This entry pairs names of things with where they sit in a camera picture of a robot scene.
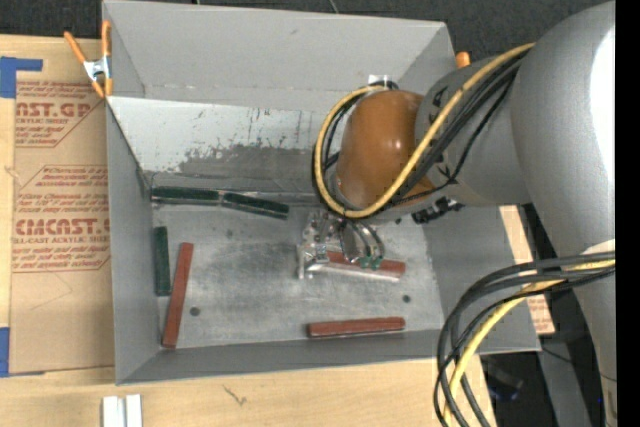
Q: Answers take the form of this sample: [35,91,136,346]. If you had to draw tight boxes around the dark green flat block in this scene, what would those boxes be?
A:
[152,225,172,297]
[220,191,291,221]
[151,186,222,206]

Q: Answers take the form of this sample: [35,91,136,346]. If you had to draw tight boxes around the red-brown flat block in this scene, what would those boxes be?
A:
[324,250,407,277]
[160,241,195,350]
[305,316,407,339]

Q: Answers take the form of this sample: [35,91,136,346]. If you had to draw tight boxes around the black cylinder on white bracket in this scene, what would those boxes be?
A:
[409,196,464,225]

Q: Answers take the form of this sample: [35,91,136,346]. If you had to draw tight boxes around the grey metal bin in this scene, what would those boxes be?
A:
[101,0,544,386]

